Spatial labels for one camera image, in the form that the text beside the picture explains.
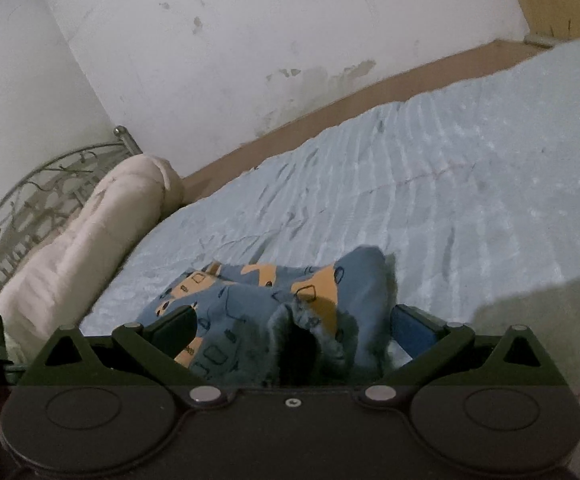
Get grey metal headboard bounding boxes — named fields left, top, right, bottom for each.
left=0, top=125, right=143, bottom=306

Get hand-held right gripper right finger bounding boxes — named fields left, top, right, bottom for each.
left=357, top=304, right=568, bottom=408

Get blue orange printed pants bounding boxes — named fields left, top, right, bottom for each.
left=135, top=245, right=416, bottom=391

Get rolled beige quilt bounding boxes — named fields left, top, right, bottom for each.
left=0, top=154, right=186, bottom=366

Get brown wooden bed frame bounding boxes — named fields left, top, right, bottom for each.
left=182, top=35, right=556, bottom=206

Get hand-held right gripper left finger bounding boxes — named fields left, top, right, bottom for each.
left=20, top=305, right=226, bottom=408

